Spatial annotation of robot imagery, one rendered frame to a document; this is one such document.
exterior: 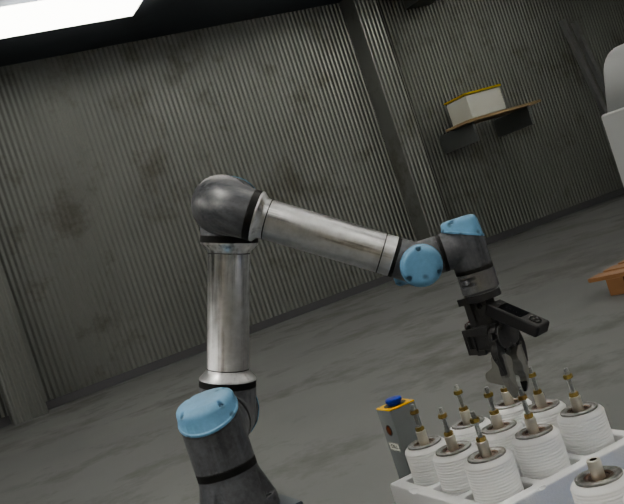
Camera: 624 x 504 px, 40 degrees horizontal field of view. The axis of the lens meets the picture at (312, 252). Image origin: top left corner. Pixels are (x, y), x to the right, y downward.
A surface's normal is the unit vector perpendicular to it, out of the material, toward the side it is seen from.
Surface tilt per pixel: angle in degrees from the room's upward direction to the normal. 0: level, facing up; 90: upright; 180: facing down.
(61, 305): 90
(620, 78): 80
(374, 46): 90
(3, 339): 90
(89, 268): 90
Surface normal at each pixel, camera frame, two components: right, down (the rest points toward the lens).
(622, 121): -0.83, 0.29
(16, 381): 0.43, -0.12
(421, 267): -0.07, 0.04
